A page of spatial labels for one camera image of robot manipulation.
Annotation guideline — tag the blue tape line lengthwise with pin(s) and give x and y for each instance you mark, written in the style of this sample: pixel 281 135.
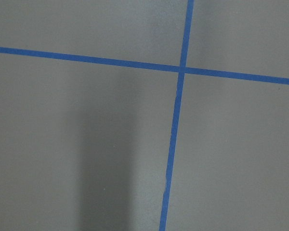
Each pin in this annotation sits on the blue tape line lengthwise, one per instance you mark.
pixel 176 116

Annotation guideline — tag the blue tape line crosswise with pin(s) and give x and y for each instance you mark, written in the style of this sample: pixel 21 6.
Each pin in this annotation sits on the blue tape line crosswise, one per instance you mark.
pixel 142 65

